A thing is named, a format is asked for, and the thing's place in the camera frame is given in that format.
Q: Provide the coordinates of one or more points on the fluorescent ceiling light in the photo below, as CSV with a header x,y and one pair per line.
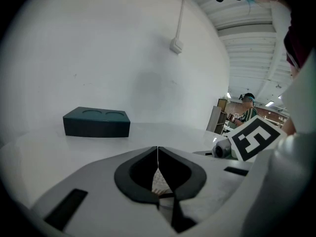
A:
x,y
269,103

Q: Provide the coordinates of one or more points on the white wall junction box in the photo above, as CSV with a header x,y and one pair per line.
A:
x,y
176,46

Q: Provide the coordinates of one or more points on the grey fisheye gripper camera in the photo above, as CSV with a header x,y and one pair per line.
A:
x,y
220,150

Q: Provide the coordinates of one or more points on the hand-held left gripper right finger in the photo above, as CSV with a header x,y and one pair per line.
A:
x,y
212,181

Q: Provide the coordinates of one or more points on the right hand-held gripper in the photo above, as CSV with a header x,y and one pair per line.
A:
x,y
276,194

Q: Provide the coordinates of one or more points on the white wall conduit pipe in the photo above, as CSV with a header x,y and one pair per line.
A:
x,y
179,16

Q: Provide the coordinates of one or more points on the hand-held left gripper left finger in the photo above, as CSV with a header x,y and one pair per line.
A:
x,y
98,196

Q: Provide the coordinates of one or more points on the wooden shelf unit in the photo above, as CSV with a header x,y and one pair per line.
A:
x,y
221,117

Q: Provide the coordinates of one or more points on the dark green two-hole box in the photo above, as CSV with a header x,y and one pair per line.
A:
x,y
96,127

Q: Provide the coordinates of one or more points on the person's right forearm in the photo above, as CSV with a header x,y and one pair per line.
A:
x,y
290,126

